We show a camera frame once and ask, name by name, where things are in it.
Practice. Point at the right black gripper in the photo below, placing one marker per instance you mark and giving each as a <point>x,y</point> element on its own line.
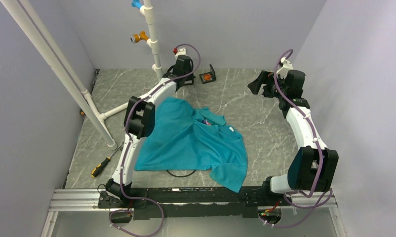
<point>265,77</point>

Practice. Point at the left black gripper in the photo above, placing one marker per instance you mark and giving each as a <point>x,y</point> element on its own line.
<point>191,77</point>

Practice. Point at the black square frame holder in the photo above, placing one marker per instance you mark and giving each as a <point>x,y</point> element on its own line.
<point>211,72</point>

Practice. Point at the orange brooch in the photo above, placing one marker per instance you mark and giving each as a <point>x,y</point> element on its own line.
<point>207,77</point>

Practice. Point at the teal t-shirt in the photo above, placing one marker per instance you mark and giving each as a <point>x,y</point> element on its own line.
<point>180,141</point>

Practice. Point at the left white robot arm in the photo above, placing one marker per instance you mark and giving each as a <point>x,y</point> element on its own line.
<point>140,120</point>

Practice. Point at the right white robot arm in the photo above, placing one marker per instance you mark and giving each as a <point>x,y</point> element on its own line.
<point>314,165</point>

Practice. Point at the orange flashlight on pipe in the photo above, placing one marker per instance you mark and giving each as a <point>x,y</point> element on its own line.
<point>136,38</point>

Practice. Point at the colourful flower plush patch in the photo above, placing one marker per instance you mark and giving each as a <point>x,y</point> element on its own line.
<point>206,122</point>

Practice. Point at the blue fitting on pipe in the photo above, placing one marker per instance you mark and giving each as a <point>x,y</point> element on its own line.
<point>136,3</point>

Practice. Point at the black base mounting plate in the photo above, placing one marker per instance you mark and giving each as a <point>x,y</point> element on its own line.
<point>193,210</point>

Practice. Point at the white PVC pipe stand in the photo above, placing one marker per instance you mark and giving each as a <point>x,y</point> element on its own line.
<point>33,27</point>

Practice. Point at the yellow black screwdriver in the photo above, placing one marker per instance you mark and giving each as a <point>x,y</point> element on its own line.
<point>100,167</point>

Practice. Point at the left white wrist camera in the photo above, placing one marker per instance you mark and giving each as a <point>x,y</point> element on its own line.
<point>180,51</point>

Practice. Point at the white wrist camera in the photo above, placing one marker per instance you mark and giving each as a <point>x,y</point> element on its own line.
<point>284,67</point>
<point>180,51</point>

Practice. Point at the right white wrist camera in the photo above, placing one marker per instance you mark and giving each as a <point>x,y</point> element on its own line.
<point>284,67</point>

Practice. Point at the aluminium rail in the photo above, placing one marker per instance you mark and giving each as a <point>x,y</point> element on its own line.
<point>96,200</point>

